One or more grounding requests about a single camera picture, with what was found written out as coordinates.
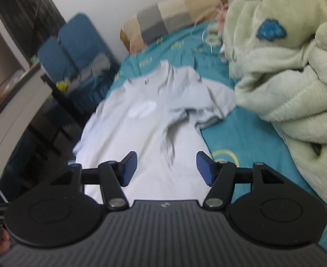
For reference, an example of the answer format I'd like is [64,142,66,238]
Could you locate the yellow green cloth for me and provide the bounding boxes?
[56,80,70,93]

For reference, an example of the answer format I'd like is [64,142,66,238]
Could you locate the light grey t-shirt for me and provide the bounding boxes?
[73,61,238,201]

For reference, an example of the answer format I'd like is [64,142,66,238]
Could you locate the checked beige grey pillow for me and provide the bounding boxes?
[120,0,229,54]

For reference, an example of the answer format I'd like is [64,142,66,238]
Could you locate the white desk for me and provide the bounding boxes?
[0,61,53,201]

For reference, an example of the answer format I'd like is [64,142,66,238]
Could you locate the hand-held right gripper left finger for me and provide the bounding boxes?
[51,151,138,211]

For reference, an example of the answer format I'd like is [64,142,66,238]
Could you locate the green fleece blanket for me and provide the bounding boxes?
[221,0,327,215]

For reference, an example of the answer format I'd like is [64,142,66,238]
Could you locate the teal patterned bed sheet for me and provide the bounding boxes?
[108,19,327,260]

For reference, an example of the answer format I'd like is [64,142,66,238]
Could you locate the dark window blind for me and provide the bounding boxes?
[0,0,67,61]

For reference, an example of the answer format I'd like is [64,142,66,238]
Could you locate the blue folding chair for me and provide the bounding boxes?
[37,12,121,115]

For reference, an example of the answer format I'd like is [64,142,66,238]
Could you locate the clear plastic hanger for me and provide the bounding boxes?
[201,23,226,55]

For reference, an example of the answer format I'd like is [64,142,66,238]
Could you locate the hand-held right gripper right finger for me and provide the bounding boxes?
[196,151,285,211]

